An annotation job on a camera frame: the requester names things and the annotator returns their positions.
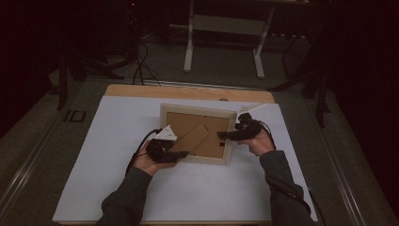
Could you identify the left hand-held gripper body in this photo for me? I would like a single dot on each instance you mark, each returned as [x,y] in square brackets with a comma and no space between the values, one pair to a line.
[160,150]

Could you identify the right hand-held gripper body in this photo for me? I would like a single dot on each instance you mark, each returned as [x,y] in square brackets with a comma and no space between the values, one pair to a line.
[249,127]

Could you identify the light wooden picture frame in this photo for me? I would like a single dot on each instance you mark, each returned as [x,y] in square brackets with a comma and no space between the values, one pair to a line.
[188,122]

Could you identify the person's left hand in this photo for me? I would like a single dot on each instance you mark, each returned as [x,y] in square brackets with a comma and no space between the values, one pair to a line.
[147,164]

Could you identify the person's right hand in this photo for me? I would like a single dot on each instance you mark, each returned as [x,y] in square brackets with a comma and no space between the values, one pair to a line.
[262,144]

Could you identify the white table sheet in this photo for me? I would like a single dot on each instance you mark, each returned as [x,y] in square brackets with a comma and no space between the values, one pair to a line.
[109,188]

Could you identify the black rectangular floor plate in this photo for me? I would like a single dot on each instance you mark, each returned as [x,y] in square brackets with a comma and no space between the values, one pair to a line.
[75,116]

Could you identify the white metal table frame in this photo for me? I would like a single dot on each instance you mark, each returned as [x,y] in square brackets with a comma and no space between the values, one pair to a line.
[188,47]

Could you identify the metal floor rail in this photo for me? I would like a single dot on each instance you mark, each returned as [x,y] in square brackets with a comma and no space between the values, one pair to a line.
[342,175]
[25,169]

